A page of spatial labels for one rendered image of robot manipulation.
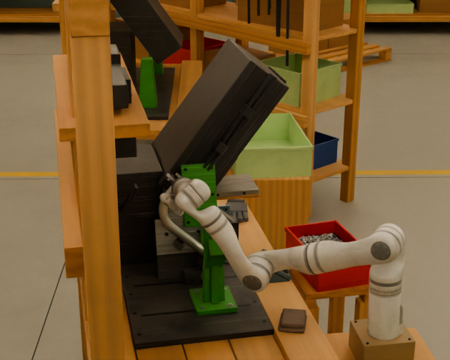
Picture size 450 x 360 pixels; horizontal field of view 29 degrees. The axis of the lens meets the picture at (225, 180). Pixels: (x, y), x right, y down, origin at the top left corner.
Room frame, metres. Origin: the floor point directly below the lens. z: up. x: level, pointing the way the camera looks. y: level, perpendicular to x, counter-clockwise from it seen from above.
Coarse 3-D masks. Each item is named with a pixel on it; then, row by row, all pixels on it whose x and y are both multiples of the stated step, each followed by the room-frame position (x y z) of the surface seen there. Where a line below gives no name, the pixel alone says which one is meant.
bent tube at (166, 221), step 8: (168, 192) 2.59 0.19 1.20; (160, 208) 2.57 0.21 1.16; (160, 216) 2.57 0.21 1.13; (168, 216) 2.57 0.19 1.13; (168, 224) 2.56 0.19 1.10; (176, 232) 2.56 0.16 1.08; (184, 232) 2.57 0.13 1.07; (184, 240) 2.56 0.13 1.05; (192, 240) 2.56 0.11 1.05; (192, 248) 2.56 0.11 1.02; (200, 248) 2.56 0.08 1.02
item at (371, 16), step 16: (368, 0) 11.43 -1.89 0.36; (384, 0) 11.43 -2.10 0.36; (400, 0) 11.43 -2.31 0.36; (416, 0) 11.33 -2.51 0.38; (432, 0) 11.08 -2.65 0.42; (448, 0) 11.07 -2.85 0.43; (368, 16) 10.93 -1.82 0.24; (384, 16) 10.94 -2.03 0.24; (400, 16) 10.94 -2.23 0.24; (416, 16) 10.95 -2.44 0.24; (432, 16) 10.95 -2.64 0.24; (448, 16) 10.96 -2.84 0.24
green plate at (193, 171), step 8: (184, 168) 2.66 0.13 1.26; (192, 168) 2.67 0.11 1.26; (200, 168) 2.67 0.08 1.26; (184, 176) 2.65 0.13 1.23; (192, 176) 2.66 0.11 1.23; (200, 176) 2.66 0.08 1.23; (208, 176) 2.67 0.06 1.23; (208, 184) 2.66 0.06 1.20; (208, 200) 2.65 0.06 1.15; (216, 200) 2.65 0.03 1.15; (200, 208) 2.64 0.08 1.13; (184, 216) 2.62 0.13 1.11; (184, 224) 2.61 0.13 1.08; (192, 224) 2.62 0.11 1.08; (200, 224) 2.62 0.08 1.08
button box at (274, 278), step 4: (276, 272) 2.54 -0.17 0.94; (280, 272) 2.55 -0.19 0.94; (284, 272) 2.56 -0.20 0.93; (272, 276) 2.54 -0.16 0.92; (276, 276) 2.54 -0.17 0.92; (280, 276) 2.55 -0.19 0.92; (284, 276) 2.55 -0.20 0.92; (288, 276) 2.55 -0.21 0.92; (272, 280) 2.54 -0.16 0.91; (276, 280) 2.54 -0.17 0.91; (280, 280) 2.55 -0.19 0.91; (284, 280) 2.55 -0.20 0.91; (288, 280) 2.55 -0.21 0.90
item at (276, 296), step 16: (240, 224) 3.01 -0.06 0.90; (256, 224) 3.01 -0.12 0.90; (240, 240) 2.87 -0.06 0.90; (256, 240) 2.87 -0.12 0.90; (272, 288) 2.50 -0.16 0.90; (288, 288) 2.50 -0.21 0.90; (272, 304) 2.39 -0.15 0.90; (288, 304) 2.40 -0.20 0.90; (304, 304) 2.40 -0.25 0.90; (272, 320) 2.30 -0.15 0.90; (288, 336) 2.20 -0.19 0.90; (304, 336) 2.20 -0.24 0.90; (320, 336) 2.20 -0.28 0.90; (288, 352) 2.12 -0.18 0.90; (304, 352) 2.12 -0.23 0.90; (320, 352) 2.12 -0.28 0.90
